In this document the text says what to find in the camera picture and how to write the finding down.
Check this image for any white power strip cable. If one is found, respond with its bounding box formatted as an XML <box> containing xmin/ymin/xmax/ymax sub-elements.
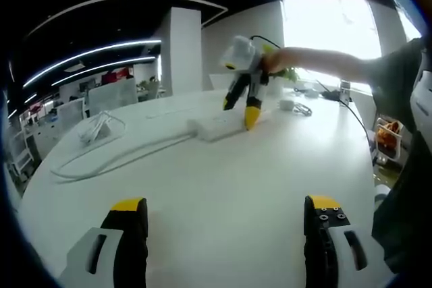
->
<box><xmin>49</xmin><ymin>132</ymin><xmax>198</xmax><ymax>180</ymax></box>

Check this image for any white desk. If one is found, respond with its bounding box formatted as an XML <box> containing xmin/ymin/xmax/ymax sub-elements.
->
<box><xmin>18</xmin><ymin>88</ymin><xmax>383</xmax><ymax>288</ymax></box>

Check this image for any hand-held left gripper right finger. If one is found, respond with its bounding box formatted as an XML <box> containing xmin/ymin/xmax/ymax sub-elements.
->
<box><xmin>302</xmin><ymin>195</ymin><xmax>394</xmax><ymax>288</ymax></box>

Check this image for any clear plastic bag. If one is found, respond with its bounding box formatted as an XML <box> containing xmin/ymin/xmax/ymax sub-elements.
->
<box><xmin>76</xmin><ymin>110</ymin><xmax>126</xmax><ymax>146</ymax></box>

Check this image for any orange item on chair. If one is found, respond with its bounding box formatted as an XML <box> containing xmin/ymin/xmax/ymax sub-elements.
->
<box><xmin>375</xmin><ymin>117</ymin><xmax>405</xmax><ymax>150</ymax></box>

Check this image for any white power strip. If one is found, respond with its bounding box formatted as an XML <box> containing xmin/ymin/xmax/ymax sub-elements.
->
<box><xmin>186</xmin><ymin>107</ymin><xmax>271</xmax><ymax>143</ymax></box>

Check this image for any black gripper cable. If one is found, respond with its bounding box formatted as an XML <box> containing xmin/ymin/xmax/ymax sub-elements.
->
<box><xmin>250</xmin><ymin>34</ymin><xmax>373</xmax><ymax>141</ymax></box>

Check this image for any person's right hand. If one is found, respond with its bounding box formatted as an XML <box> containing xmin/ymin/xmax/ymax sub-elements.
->
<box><xmin>261</xmin><ymin>47</ymin><xmax>292</xmax><ymax>76</ymax></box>

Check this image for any white charger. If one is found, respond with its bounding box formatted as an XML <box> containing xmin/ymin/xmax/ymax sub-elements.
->
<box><xmin>277</xmin><ymin>98</ymin><xmax>298</xmax><ymax>113</ymax></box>

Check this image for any white partition panel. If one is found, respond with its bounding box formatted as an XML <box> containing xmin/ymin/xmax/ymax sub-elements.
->
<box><xmin>87</xmin><ymin>82</ymin><xmax>139</xmax><ymax>117</ymax></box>

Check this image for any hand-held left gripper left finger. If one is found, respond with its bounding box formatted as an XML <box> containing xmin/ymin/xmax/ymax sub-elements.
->
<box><xmin>59</xmin><ymin>196</ymin><xmax>149</xmax><ymax>288</ymax></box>

